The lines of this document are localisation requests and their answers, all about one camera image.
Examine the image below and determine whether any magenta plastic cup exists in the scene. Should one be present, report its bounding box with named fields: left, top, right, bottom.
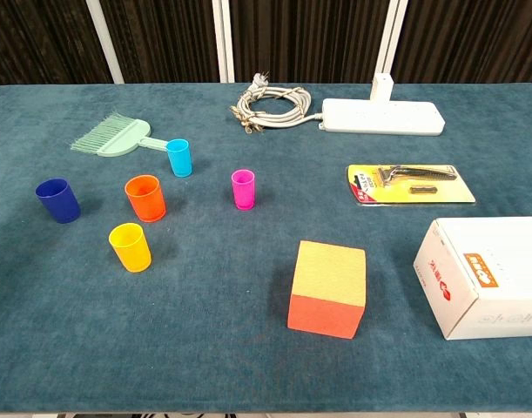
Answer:
left=230, top=169, right=256, bottom=211

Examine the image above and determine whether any light blue plastic cup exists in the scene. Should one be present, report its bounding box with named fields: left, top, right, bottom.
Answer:
left=165, top=138, right=193, bottom=179

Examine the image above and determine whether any yellow plastic cup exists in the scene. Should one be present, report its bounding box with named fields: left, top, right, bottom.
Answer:
left=108, top=222, right=153, bottom=273

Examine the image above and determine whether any dark blue plastic cup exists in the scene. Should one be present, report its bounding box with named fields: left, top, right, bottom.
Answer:
left=35, top=177, right=82, bottom=225

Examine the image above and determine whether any yellow and orange sponge block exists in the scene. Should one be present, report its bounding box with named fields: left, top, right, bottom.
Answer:
left=286, top=239, right=367, bottom=340

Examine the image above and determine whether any teal velvet table cloth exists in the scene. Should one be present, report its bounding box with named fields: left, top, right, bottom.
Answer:
left=0, top=82, right=532, bottom=414

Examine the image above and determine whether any orange plastic cup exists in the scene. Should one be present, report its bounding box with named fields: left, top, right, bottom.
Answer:
left=124, top=174, right=167, bottom=224

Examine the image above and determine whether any white power strip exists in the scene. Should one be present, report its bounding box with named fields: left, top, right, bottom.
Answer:
left=318, top=98, right=447, bottom=136

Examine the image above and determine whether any yellow razor blister pack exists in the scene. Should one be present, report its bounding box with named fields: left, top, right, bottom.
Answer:
left=347, top=163, right=476, bottom=207

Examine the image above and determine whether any mint green hand brush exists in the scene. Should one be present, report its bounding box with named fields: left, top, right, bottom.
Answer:
left=70, top=111, right=171, bottom=158

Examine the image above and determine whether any black and silver razor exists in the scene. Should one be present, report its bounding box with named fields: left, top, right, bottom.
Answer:
left=375, top=165, right=460, bottom=188

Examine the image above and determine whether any dark brown pleated curtain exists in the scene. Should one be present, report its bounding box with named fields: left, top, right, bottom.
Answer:
left=0, top=0, right=532, bottom=86

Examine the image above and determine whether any white cardboard box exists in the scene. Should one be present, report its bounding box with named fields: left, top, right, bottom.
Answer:
left=413, top=216, right=532, bottom=341

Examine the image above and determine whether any coiled grey power cable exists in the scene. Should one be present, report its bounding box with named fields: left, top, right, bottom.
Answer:
left=229, top=71, right=326, bottom=135

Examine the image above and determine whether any white square bracket post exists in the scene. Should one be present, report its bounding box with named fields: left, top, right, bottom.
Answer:
left=369, top=72, right=395, bottom=102

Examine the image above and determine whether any white frame pole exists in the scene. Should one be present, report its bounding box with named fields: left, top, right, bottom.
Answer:
left=211, top=0, right=236, bottom=84
left=375, top=0, right=409, bottom=84
left=84, top=0, right=125, bottom=84

